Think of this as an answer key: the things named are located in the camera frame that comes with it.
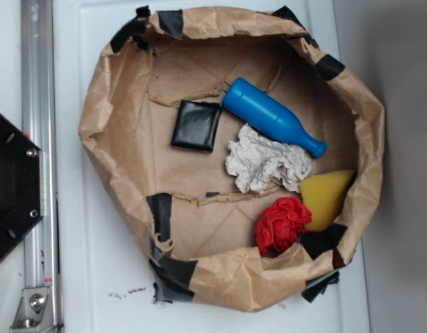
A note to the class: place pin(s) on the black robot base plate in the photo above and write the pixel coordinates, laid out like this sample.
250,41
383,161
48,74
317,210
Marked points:
20,186

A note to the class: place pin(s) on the crumpled red paper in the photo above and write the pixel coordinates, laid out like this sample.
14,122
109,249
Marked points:
280,224

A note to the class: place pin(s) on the crumpled white paper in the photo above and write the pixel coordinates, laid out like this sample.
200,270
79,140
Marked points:
255,161

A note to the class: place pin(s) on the metal corner bracket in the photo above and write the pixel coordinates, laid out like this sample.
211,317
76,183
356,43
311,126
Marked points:
35,311

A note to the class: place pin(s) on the aluminium profile rail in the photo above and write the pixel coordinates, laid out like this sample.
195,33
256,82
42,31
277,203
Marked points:
41,245

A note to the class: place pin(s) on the brown paper bag bin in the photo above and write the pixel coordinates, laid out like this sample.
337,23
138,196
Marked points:
183,208

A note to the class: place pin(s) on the blue plastic bottle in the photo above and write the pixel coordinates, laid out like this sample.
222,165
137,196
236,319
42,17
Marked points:
269,117

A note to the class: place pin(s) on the black box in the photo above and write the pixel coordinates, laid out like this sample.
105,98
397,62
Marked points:
196,126

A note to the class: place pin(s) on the yellow sponge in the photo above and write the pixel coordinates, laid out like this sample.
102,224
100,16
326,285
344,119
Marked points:
324,194

